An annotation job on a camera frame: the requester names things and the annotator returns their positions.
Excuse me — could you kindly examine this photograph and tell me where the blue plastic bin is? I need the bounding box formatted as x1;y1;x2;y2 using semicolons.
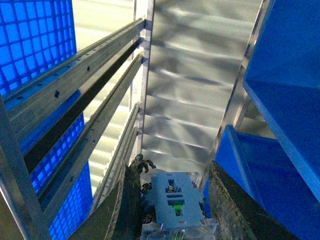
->
243;0;320;197
213;125;320;240

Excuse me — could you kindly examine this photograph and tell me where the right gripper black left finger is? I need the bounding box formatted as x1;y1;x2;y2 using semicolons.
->
72;153;157;240

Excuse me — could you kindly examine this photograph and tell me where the blue grid-bottom bin above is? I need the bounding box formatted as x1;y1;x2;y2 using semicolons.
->
0;0;93;240

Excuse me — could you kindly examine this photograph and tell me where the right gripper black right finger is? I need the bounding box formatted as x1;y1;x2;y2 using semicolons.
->
208;161;297;240

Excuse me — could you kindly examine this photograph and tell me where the blue plastic bin centre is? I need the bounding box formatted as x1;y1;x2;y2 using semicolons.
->
243;0;320;197

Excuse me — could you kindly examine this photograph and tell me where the blue plastic bin left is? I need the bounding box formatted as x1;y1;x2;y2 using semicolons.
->
213;125;320;240

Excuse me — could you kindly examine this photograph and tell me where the white roller conveyor track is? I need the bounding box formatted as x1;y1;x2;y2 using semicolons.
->
94;103;140;208

